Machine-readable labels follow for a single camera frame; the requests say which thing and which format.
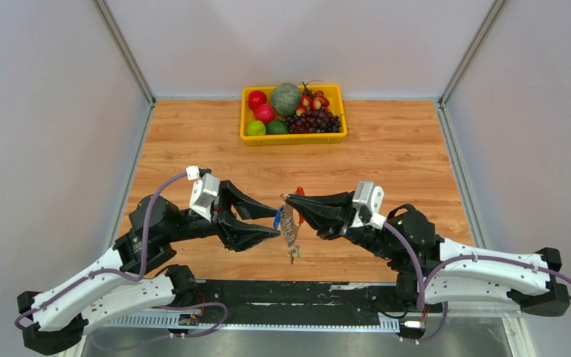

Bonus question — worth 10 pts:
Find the key with blue tag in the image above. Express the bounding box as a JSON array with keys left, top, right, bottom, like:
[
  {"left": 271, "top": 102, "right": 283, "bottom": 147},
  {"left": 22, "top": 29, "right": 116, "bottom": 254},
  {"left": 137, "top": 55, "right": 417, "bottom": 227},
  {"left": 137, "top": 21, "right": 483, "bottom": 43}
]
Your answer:
[{"left": 273, "top": 205, "right": 285, "bottom": 230}]

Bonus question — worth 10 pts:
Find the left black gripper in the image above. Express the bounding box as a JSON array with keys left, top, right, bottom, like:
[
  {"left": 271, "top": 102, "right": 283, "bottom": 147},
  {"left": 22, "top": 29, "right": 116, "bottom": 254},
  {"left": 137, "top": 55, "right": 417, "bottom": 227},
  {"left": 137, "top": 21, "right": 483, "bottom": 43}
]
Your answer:
[{"left": 164, "top": 178, "right": 282, "bottom": 251}]

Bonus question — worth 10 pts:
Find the green melon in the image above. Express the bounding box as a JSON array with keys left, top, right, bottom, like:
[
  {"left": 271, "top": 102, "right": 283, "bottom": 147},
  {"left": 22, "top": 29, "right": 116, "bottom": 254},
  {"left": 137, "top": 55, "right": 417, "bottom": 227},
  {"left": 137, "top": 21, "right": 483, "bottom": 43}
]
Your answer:
[{"left": 271, "top": 83, "right": 302, "bottom": 117}]

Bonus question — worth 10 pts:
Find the light green lime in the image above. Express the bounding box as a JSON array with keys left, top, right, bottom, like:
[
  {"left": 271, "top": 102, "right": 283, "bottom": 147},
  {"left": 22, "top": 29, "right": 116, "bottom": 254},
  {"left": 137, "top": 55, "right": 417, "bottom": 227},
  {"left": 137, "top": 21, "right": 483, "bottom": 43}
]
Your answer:
[{"left": 245, "top": 120, "right": 267, "bottom": 136}]

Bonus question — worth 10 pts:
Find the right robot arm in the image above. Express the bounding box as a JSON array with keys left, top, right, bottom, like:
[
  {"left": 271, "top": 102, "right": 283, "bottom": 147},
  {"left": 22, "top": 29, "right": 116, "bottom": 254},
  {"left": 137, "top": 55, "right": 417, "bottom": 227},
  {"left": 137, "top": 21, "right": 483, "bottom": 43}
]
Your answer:
[{"left": 285, "top": 192, "right": 571, "bottom": 317}]

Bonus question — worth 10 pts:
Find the pink red apple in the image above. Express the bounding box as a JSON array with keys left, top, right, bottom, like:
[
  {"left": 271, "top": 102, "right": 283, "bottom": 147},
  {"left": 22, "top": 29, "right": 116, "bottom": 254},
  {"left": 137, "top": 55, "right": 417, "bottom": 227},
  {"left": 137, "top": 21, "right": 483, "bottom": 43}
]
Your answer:
[{"left": 253, "top": 103, "right": 275, "bottom": 124}]

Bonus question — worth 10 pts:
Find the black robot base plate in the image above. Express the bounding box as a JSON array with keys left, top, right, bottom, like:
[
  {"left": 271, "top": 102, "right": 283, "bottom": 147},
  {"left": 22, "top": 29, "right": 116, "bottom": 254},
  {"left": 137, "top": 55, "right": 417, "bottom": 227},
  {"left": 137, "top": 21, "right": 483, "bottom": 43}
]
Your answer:
[{"left": 170, "top": 280, "right": 419, "bottom": 324}]

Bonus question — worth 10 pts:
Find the dark purple grape bunch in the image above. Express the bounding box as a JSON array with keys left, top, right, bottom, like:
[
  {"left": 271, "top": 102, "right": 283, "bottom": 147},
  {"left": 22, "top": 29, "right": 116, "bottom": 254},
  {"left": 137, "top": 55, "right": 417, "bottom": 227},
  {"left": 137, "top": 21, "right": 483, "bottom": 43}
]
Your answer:
[{"left": 281, "top": 109, "right": 344, "bottom": 134}]

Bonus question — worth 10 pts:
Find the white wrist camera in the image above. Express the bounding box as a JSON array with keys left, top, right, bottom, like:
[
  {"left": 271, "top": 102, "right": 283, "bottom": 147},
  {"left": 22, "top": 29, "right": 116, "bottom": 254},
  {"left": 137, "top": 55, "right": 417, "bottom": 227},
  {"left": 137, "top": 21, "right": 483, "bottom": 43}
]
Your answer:
[
  {"left": 349, "top": 181, "right": 386, "bottom": 230},
  {"left": 186, "top": 166, "right": 220, "bottom": 222}
]

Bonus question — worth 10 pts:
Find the metal key organizer with rings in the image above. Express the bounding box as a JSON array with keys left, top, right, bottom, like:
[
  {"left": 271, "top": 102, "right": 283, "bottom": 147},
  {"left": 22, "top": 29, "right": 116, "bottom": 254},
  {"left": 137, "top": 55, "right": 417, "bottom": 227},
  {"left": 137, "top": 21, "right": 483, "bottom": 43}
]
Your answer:
[{"left": 280, "top": 193, "right": 305, "bottom": 264}]

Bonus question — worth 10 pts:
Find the red cherry cluster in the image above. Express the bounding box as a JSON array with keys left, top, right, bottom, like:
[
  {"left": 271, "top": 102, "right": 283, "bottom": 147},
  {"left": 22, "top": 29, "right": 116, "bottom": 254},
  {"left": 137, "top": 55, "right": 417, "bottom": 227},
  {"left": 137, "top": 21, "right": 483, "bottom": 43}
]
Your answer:
[{"left": 295, "top": 81, "right": 330, "bottom": 117}]

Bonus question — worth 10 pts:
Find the dark green avocado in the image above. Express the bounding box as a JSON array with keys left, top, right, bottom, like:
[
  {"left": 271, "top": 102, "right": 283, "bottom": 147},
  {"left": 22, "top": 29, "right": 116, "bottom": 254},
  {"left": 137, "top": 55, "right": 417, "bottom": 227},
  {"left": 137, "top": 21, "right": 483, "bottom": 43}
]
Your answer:
[{"left": 265, "top": 120, "right": 289, "bottom": 135}]

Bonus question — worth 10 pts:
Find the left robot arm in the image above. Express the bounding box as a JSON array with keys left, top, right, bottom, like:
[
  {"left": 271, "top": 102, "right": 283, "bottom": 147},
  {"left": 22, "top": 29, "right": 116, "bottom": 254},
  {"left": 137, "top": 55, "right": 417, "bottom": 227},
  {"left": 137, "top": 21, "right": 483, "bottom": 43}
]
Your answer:
[{"left": 15, "top": 174, "right": 279, "bottom": 356}]

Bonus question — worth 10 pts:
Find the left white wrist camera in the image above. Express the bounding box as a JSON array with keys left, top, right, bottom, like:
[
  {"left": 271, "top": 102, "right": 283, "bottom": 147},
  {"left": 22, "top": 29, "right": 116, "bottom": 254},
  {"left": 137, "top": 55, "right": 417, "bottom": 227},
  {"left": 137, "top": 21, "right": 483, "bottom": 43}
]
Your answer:
[{"left": 186, "top": 166, "right": 220, "bottom": 222}]

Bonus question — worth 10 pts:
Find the yellow plastic fruit tray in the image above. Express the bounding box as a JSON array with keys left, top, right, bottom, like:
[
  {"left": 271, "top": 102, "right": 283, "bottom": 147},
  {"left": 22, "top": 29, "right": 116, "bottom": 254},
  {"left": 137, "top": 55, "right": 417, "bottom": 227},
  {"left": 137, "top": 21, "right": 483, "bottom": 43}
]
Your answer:
[{"left": 239, "top": 83, "right": 348, "bottom": 147}]

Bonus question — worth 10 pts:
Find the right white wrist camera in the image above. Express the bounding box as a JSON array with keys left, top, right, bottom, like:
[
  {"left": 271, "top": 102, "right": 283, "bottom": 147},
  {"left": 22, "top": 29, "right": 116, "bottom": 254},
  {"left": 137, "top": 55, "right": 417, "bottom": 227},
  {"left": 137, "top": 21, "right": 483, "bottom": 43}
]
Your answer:
[{"left": 349, "top": 181, "right": 386, "bottom": 230}]

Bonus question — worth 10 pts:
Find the slotted grey cable duct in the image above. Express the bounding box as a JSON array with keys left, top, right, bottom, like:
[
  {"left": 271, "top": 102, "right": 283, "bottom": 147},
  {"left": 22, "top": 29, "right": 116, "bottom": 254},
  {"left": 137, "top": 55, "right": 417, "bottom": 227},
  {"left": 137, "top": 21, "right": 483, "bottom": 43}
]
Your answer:
[{"left": 103, "top": 309, "right": 401, "bottom": 333}]

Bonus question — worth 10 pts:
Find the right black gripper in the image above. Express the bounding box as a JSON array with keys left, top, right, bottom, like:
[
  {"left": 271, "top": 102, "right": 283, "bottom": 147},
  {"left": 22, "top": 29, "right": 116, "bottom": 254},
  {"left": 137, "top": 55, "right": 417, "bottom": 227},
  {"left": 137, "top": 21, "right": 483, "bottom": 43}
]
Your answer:
[{"left": 285, "top": 190, "right": 398, "bottom": 261}]

